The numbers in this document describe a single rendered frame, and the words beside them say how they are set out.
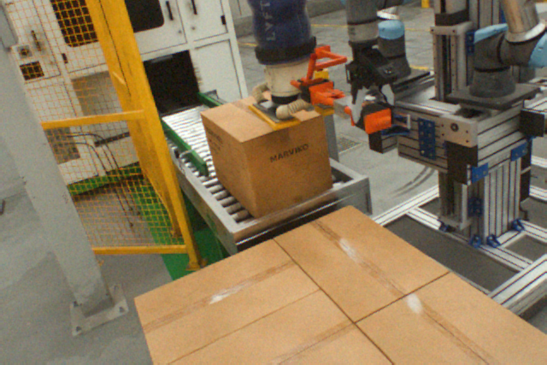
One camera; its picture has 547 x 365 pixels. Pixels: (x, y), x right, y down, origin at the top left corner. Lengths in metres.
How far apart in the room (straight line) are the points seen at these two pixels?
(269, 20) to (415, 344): 1.12
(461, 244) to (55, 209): 1.99
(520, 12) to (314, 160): 1.01
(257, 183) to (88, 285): 1.18
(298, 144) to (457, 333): 0.99
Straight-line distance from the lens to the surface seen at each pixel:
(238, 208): 2.26
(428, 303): 1.59
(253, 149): 1.93
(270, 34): 1.64
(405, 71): 2.10
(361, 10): 1.17
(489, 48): 1.74
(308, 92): 1.50
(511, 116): 1.86
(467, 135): 1.70
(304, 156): 2.06
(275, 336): 1.54
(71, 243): 2.60
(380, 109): 1.22
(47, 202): 2.50
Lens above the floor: 1.62
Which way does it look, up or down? 24 degrees down
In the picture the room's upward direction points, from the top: 11 degrees counter-clockwise
